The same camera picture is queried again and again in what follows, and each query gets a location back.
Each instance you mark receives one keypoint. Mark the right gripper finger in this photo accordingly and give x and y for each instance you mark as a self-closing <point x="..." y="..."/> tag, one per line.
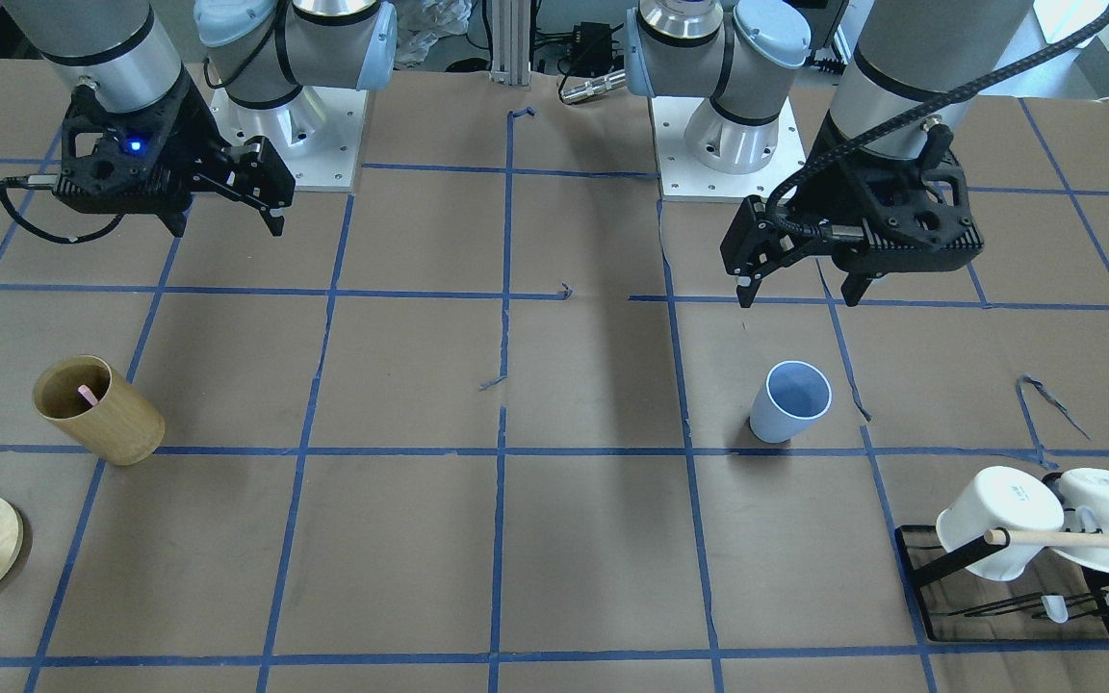
<point x="177" y="222"/>
<point x="253" y="173"/>

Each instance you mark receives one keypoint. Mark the light blue plastic cup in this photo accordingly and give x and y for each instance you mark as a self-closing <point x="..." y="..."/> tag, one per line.
<point x="793" y="396"/>

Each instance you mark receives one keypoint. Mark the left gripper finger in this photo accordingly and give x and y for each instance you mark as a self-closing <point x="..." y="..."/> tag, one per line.
<point x="854" y="287"/>
<point x="758" y="243"/>

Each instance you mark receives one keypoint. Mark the black wire cup rack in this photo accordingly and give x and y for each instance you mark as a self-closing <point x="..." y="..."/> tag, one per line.
<point x="982" y="593"/>

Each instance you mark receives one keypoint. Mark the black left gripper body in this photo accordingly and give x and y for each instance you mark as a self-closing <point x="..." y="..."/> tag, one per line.
<point x="812" y="205"/>

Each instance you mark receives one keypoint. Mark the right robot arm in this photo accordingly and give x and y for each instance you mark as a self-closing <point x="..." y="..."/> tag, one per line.
<point x="270" y="57"/>

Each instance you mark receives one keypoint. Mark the pink chopstick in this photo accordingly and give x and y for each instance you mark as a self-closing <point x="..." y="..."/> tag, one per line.
<point x="87" y="395"/>

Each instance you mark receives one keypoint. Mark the wooden dowel rod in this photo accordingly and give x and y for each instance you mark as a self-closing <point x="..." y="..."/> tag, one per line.
<point x="1001" y="537"/>

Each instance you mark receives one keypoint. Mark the white mug near centre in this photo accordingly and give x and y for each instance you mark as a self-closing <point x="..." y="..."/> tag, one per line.
<point x="999" y="497"/>

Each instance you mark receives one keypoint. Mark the bamboo cylinder holder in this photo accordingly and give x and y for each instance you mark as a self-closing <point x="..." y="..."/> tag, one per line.
<point x="124" y="428"/>

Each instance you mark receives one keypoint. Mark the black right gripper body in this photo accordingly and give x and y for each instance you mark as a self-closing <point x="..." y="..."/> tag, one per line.
<point x="191" y="138"/>

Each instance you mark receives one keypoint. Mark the black power adapter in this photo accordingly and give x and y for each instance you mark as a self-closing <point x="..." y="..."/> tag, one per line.
<point x="590" y="50"/>

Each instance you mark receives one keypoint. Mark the aluminium frame post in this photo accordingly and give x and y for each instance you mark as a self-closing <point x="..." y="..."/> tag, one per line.
<point x="510" y="56"/>

